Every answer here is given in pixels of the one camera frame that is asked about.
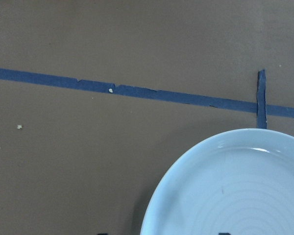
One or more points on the light blue plate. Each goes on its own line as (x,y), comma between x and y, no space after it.
(239,182)

